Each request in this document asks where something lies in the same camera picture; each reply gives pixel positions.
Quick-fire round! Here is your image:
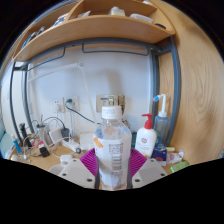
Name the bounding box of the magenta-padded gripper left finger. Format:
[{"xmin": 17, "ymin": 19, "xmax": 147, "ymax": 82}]
[{"xmin": 59, "ymin": 148, "xmax": 100, "ymax": 190}]

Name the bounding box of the white power strip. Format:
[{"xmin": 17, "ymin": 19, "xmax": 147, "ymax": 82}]
[{"xmin": 61, "ymin": 139, "xmax": 83, "ymax": 154}]

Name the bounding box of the white tissue pack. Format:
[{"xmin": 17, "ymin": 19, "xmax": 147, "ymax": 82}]
[{"xmin": 79, "ymin": 132, "xmax": 98, "ymax": 151}]

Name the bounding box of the wooden shelf unit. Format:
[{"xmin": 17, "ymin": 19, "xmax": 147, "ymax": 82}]
[{"xmin": 12, "ymin": 0, "xmax": 177, "ymax": 63}]

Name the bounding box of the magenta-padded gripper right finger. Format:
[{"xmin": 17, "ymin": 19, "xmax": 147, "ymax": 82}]
[{"xmin": 127, "ymin": 148, "xmax": 168, "ymax": 190}]

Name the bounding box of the white red-pump lotion bottle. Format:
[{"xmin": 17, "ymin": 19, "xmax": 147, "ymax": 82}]
[{"xmin": 134, "ymin": 113, "xmax": 158, "ymax": 159}]

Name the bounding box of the clear plastic water bottle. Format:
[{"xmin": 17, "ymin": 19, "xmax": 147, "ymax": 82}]
[{"xmin": 93, "ymin": 105, "xmax": 133, "ymax": 192}]

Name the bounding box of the small dark blue box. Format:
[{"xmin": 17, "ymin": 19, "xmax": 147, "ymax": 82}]
[{"xmin": 151, "ymin": 144, "xmax": 168, "ymax": 167}]

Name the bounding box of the grey metal desk frame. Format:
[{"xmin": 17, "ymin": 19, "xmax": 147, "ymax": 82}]
[{"xmin": 8, "ymin": 35, "xmax": 183, "ymax": 148}]

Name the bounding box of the white wall socket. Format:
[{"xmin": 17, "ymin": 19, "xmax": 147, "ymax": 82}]
[{"xmin": 52, "ymin": 96, "xmax": 81, "ymax": 114}]

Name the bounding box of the wooden robot figurine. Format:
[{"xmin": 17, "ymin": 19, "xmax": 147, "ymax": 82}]
[{"xmin": 108, "ymin": 94, "xmax": 126, "ymax": 116}]

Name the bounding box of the small white box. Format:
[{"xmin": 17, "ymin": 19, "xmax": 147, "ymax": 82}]
[{"xmin": 95, "ymin": 94, "xmax": 111, "ymax": 113}]

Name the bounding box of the white desk lamp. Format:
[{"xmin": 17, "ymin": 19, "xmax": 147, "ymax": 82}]
[{"xmin": 28, "ymin": 61, "xmax": 98, "ymax": 123}]

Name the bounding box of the black power cable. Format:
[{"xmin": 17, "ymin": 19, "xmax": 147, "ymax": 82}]
[{"xmin": 64, "ymin": 98, "xmax": 99, "ymax": 125}]

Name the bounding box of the small green block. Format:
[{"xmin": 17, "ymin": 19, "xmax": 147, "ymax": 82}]
[{"xmin": 169, "ymin": 160, "xmax": 190, "ymax": 174}]

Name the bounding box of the small white oval device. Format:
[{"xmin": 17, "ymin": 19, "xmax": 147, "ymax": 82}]
[{"xmin": 59, "ymin": 153, "xmax": 74, "ymax": 164}]

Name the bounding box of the clear bent-nozzle squeeze bottle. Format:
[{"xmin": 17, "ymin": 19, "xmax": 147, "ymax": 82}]
[{"xmin": 152, "ymin": 93, "xmax": 170, "ymax": 148}]

